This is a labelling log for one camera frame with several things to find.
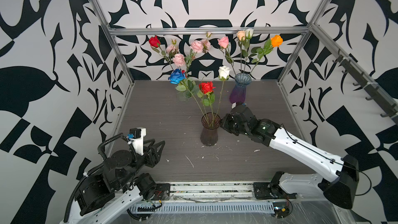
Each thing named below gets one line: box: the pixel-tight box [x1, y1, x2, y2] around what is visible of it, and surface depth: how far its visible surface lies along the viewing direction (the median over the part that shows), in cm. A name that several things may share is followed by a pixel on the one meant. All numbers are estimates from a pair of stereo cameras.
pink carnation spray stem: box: [164, 38, 187, 72], surface depth 88 cm
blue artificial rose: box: [168, 68, 209, 127], surface depth 65 cm
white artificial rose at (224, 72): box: [214, 65, 231, 123], surface depth 68 cm
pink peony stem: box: [184, 31, 212, 75], surface depth 89 cm
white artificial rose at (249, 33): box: [243, 28, 254, 75], surface depth 89 cm
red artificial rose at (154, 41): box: [148, 35, 173, 70], surface depth 84 cm
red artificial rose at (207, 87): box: [196, 81, 216, 128], surface depth 76 cm
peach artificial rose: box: [236, 30, 246, 75], surface depth 86 cm
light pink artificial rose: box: [217, 36, 237, 76], surface depth 83 cm
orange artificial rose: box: [249, 34, 283, 75], surface depth 86 cm
